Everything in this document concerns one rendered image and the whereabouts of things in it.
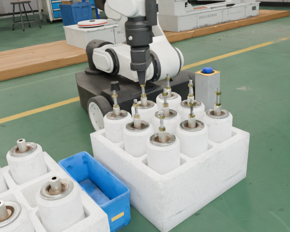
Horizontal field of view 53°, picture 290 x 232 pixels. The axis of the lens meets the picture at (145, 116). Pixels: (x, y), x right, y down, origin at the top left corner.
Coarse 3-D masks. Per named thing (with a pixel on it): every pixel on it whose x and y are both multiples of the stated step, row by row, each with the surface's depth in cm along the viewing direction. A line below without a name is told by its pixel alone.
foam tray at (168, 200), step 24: (96, 144) 103; (120, 144) 96; (216, 144) 92; (240, 144) 95; (120, 168) 93; (144, 168) 83; (192, 168) 83; (216, 168) 91; (240, 168) 100; (144, 192) 85; (168, 192) 79; (192, 192) 86; (216, 192) 95; (144, 216) 90; (168, 216) 82
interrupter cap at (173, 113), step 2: (158, 110) 100; (170, 110) 100; (172, 110) 100; (174, 110) 99; (156, 112) 99; (158, 112) 99; (170, 112) 99; (172, 112) 98; (174, 112) 98; (176, 112) 98; (156, 114) 98; (158, 114) 98; (170, 114) 98; (172, 114) 97; (174, 114) 97; (176, 114) 96; (156, 116) 96; (166, 116) 96; (168, 116) 95; (170, 116) 95; (172, 116) 95; (174, 116) 95; (158, 118) 95; (164, 118) 94; (166, 118) 94; (168, 118) 94; (170, 118) 95
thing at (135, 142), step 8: (152, 128) 91; (128, 136) 89; (136, 136) 88; (144, 136) 88; (128, 144) 90; (136, 144) 89; (144, 144) 89; (128, 152) 92; (136, 152) 90; (144, 152) 90
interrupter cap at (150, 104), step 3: (138, 102) 109; (147, 102) 108; (150, 102) 108; (153, 102) 107; (147, 105) 106; (150, 105) 105; (153, 105) 105; (138, 108) 104; (141, 108) 103; (144, 108) 103; (147, 108) 103
